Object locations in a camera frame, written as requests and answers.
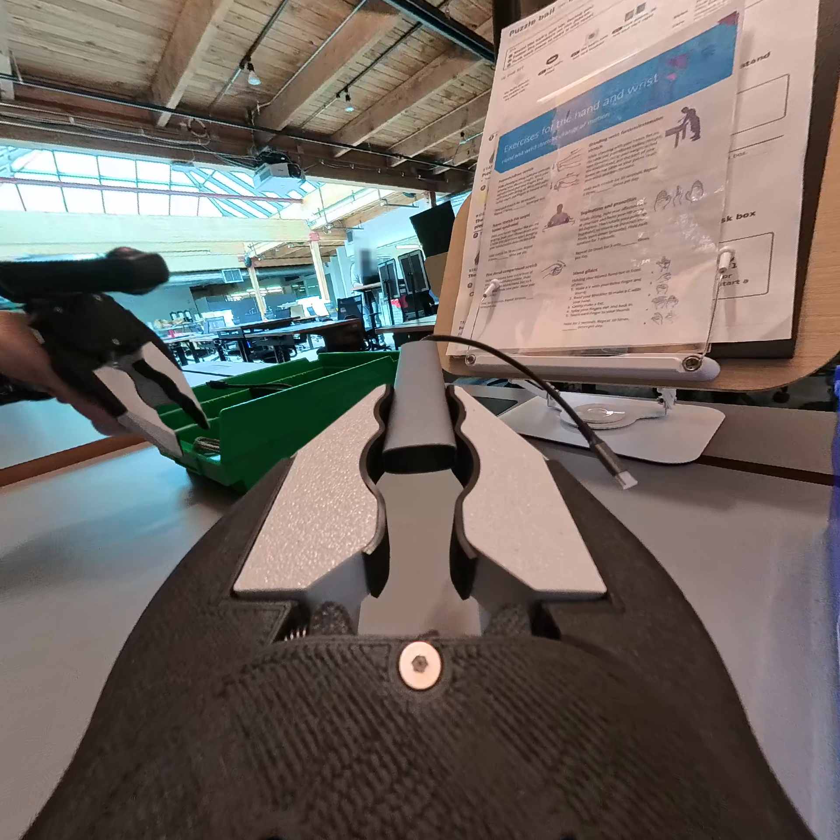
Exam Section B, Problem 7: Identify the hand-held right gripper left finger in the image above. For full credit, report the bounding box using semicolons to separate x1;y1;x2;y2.
233;384;395;634

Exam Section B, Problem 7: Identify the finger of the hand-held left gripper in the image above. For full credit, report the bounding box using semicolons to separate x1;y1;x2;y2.
94;357;206;458
134;340;212;431

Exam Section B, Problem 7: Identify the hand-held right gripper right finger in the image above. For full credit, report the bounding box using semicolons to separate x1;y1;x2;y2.
448;385;608;634

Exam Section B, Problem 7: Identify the green plastic bin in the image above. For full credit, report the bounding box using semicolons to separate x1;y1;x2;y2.
157;351;401;490

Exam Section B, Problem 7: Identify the black hub cable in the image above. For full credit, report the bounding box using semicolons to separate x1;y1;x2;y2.
420;335;639;491

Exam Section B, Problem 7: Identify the grey USB hub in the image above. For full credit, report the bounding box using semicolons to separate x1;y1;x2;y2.
382;343;457;475

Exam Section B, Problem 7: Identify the grey desk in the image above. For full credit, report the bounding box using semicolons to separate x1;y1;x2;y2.
0;387;840;840

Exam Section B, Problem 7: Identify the person's left hand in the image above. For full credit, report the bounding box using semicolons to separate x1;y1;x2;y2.
0;310;135;437

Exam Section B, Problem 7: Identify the dark wooden table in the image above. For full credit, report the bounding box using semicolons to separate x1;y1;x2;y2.
246;319;368;355

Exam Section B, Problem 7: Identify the white book stand base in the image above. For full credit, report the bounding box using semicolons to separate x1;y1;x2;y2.
459;384;726;463

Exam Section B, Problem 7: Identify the ceiling projector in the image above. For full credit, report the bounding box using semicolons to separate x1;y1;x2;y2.
252;161;306;198

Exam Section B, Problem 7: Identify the printed exercise sheet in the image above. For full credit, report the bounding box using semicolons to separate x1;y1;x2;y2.
453;16;746;358

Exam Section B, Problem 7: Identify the wooden book stand board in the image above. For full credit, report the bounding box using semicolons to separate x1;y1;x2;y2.
446;0;840;395

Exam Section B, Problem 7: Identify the large white instruction sheet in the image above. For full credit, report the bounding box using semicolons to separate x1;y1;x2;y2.
453;0;821;358

